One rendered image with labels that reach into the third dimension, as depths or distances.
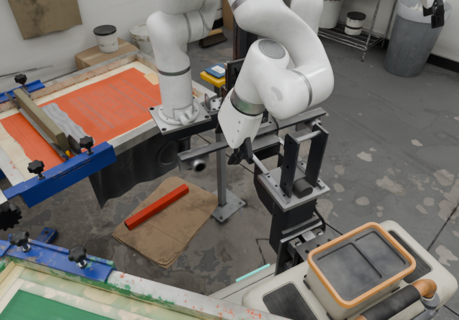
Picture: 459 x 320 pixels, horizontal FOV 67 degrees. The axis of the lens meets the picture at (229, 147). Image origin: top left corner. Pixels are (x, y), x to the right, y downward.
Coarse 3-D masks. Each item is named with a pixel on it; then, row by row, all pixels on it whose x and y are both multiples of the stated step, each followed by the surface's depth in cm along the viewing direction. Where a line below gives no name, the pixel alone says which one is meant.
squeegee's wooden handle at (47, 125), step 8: (16, 96) 131; (24, 96) 129; (24, 104) 127; (32, 104) 125; (32, 112) 123; (40, 112) 122; (40, 120) 119; (48, 120) 118; (48, 128) 115; (56, 128) 115; (48, 136) 121; (56, 136) 112; (64, 136) 114; (64, 144) 116
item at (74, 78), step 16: (96, 64) 162; (112, 64) 164; (144, 64) 169; (64, 80) 152; (80, 80) 157; (192, 80) 152; (32, 96) 145; (0, 112) 139; (144, 128) 126; (112, 144) 119; (128, 144) 122; (0, 160) 113; (16, 176) 108
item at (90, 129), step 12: (156, 84) 156; (156, 96) 148; (84, 120) 135; (132, 120) 135; (144, 120) 135; (96, 132) 130; (108, 132) 130; (120, 132) 130; (24, 144) 125; (36, 144) 125; (48, 144) 125; (96, 144) 125; (36, 156) 120; (48, 156) 120; (72, 156) 120; (48, 168) 116
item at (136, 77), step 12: (120, 72) 164; (132, 72) 164; (96, 84) 156; (144, 84) 156; (60, 96) 148; (72, 96) 148; (60, 108) 142; (72, 108) 142; (0, 120) 135; (12, 120) 135; (24, 120) 135; (12, 132) 130; (24, 132) 130; (36, 132) 130
